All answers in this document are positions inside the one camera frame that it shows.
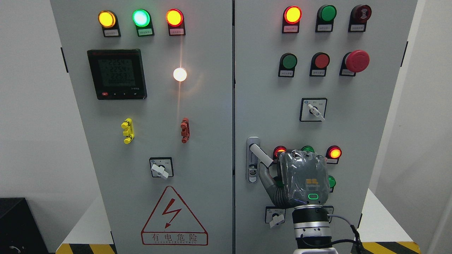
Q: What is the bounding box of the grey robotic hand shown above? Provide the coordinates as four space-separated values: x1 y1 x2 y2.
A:
258 150 330 209

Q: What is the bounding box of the silver cabinet door handle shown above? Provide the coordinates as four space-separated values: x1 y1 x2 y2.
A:
246 137 273 183

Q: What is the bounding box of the grey right cabinet door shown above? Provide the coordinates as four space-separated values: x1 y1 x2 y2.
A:
234 0 417 254

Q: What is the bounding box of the grey cabinet door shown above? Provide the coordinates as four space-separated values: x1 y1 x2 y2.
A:
234 0 417 254
50 0 234 254

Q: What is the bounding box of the grey left cabinet door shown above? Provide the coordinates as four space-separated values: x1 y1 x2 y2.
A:
50 0 234 254

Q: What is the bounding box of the green button bottom row right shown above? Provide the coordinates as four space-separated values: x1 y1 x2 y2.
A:
329 175 337 193

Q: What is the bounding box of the green indicator lower middle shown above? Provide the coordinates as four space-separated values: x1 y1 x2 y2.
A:
301 146 315 153

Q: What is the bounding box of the red lit indicator lower left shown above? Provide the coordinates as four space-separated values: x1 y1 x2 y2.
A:
273 146 287 165

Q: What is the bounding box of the red lit indicator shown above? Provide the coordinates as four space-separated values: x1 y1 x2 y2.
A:
273 146 287 165
326 146 342 164

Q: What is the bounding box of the red lit indicator lower right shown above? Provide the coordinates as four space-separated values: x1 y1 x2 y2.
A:
326 146 342 164

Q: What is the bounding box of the green push button second row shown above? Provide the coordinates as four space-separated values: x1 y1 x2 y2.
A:
278 53 297 78

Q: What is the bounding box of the red push button second row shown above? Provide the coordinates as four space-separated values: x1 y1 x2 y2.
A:
309 52 330 77

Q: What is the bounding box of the red emergency stop button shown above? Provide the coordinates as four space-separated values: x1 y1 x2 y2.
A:
339 50 370 77

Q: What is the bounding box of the red terminal connector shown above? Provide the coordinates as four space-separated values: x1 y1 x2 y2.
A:
180 117 190 144

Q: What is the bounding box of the red electric hazard warning sign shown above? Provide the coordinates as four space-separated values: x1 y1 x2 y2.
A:
141 186 208 246

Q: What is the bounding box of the white glowing indicator light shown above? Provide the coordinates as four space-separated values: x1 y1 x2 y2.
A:
173 67 188 82

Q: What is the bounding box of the red indicator light top right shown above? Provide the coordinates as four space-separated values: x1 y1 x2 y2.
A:
281 5 302 34

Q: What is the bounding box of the red indicator light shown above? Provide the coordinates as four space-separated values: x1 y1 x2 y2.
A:
281 5 302 34
166 8 186 36

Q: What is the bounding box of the green button top right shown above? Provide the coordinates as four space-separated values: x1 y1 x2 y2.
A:
315 5 337 32

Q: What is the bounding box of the dark red buzzer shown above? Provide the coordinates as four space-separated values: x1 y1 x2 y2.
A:
348 5 372 32

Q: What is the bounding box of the yellow terminal connector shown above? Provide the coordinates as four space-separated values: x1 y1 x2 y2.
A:
121 118 135 144

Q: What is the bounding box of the red indicator light top left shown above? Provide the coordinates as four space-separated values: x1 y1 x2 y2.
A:
166 8 186 36

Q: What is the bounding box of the black digital power meter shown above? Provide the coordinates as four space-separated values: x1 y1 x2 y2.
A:
87 49 147 100

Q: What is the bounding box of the green indicator light top left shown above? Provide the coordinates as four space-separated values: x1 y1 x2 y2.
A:
132 9 154 37

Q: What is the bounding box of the yellow indicator light top left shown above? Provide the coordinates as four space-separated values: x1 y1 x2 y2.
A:
97 10 121 37

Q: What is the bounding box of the black box lower left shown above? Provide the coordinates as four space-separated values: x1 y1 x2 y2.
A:
0 198 48 254

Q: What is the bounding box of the black-knob selector switch bottom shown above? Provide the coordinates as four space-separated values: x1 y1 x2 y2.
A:
323 205 334 223

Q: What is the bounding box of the white-knob rotary switch bottom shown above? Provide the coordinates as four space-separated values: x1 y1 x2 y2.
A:
265 206 286 229

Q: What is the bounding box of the right door upper rotary switch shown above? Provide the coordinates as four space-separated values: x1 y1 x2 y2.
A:
299 98 327 122

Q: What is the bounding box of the door rotary switch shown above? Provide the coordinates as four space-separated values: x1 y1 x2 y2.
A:
149 157 174 180
299 98 327 122

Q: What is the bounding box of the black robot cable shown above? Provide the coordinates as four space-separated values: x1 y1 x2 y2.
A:
298 214 366 254

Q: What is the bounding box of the left door rotary switch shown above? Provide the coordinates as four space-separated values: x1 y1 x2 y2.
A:
149 157 174 180

